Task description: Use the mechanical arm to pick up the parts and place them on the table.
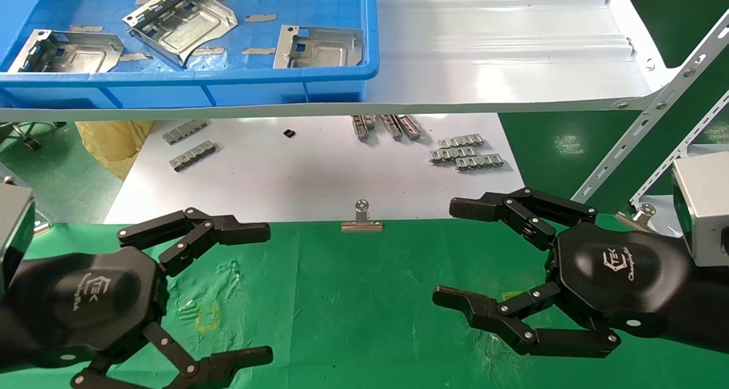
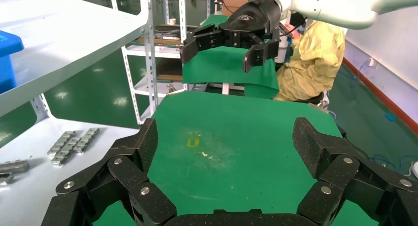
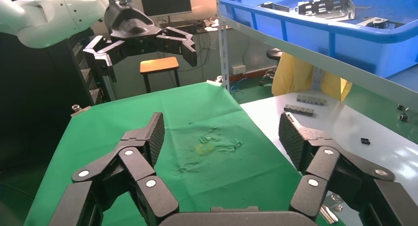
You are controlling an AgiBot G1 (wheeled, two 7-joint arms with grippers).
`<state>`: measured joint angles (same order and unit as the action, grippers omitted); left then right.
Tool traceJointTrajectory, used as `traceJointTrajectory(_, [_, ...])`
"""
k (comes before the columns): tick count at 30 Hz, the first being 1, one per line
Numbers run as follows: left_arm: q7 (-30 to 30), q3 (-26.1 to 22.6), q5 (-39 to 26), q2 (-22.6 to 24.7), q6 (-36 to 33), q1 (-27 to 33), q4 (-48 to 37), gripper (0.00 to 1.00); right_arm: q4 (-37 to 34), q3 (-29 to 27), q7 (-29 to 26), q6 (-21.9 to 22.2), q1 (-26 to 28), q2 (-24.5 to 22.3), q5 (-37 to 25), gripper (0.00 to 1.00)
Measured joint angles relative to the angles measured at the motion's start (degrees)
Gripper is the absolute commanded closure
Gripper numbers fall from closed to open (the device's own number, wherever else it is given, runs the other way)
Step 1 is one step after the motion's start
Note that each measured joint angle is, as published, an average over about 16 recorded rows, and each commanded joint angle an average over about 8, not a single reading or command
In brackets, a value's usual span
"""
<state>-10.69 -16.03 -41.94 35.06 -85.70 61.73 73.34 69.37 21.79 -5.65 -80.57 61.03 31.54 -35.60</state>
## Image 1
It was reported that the white shelf board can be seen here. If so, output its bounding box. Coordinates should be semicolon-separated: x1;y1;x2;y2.
0;0;679;122

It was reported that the stamped metal bracket plate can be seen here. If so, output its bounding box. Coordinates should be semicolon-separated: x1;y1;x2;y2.
273;26;365;70
122;0;239;67
7;29;125;74

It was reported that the yellow paper bag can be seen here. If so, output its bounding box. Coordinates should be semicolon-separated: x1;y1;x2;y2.
75;120;155;182

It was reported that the white slotted angle rail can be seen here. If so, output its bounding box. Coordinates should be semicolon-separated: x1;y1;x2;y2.
571;7;729;205
629;90;729;208

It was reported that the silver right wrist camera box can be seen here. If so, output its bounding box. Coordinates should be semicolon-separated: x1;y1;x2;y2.
671;151;729;268

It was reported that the green cloth mat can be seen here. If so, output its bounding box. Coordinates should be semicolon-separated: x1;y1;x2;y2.
0;217;729;389

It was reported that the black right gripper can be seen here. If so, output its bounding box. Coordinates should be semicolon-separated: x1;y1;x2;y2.
432;186;693;359

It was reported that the blue plastic bin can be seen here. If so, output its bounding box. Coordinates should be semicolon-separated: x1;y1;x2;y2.
0;0;380;110

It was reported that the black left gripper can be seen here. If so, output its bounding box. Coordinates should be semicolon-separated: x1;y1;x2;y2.
6;207;275;389

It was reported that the white paper sheet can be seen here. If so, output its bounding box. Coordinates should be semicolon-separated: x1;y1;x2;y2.
104;112;526;225

